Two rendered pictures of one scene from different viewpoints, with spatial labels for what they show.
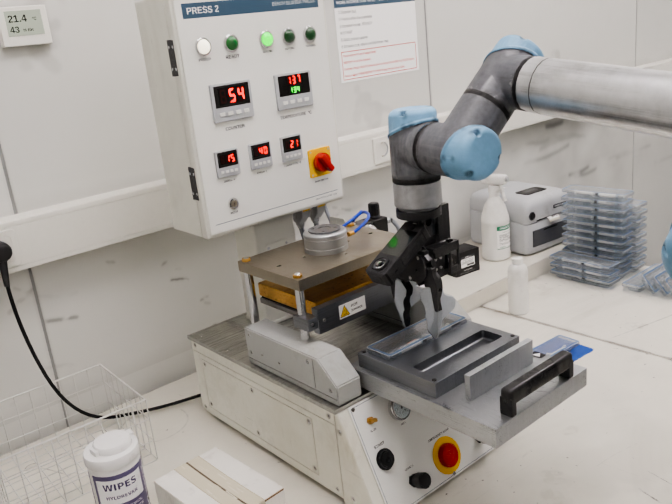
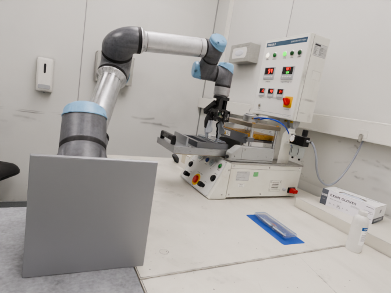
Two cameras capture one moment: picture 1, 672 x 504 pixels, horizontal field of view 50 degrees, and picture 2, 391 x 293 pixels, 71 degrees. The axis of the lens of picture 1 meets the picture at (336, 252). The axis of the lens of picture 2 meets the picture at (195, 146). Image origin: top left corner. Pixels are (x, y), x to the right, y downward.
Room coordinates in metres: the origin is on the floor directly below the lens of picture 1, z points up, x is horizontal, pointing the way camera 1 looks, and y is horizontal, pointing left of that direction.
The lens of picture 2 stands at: (1.26, -1.45, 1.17)
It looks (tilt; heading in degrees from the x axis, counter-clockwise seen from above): 9 degrees down; 101
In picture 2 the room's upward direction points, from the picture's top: 9 degrees clockwise
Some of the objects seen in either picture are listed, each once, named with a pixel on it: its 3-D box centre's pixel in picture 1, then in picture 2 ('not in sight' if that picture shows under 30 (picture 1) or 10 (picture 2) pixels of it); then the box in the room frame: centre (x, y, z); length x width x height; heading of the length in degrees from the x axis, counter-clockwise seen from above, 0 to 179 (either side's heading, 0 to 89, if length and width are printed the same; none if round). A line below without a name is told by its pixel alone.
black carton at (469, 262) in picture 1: (460, 260); not in sight; (1.90, -0.34, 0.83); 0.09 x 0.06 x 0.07; 121
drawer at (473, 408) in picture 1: (462, 365); (194, 143); (1.00, -0.18, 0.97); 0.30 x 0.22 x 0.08; 39
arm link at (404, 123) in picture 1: (415, 144); (223, 75); (1.08, -0.14, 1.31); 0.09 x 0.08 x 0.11; 29
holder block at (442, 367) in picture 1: (438, 350); (202, 141); (1.04, -0.15, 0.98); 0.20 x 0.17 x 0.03; 129
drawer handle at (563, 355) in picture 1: (538, 381); (167, 136); (0.90, -0.26, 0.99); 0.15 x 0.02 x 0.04; 129
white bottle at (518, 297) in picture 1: (518, 285); (358, 230); (1.68, -0.45, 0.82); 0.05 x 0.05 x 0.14
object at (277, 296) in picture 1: (332, 270); (249, 129); (1.25, 0.01, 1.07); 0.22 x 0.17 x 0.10; 129
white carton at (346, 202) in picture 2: not in sight; (351, 203); (1.76, -0.14, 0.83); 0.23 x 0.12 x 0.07; 139
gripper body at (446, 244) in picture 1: (424, 242); (219, 109); (1.09, -0.14, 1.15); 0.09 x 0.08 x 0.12; 129
